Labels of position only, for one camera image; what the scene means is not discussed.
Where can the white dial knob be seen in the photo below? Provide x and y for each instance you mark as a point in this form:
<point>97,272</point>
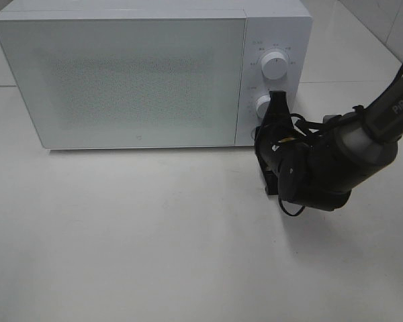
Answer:
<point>261,105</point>
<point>274,64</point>

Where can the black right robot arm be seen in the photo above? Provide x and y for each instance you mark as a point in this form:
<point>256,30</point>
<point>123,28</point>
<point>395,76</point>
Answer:
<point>317,165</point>

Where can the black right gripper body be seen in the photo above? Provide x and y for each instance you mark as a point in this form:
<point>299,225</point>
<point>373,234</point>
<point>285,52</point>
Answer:
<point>283,163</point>

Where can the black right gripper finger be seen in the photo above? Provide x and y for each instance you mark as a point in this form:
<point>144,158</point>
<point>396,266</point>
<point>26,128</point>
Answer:
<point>277,106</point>

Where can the white microwave oven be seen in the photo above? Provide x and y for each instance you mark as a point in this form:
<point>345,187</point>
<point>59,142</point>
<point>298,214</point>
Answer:
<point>269,25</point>

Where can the white microwave door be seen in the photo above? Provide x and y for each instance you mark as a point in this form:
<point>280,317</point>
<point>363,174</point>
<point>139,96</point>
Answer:
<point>128,84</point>

